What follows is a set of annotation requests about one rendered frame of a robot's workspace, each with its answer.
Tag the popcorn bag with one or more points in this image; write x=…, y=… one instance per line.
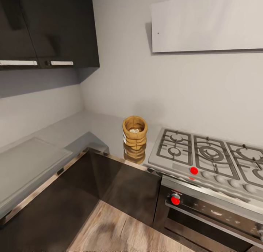
x=135, y=140

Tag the oven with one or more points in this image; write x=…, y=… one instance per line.
x=205, y=223

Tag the cabinet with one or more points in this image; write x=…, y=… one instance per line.
x=47, y=34

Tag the range hood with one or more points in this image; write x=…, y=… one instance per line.
x=193, y=25

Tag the burner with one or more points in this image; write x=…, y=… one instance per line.
x=231, y=165

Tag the drop in sink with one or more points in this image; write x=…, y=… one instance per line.
x=22, y=165

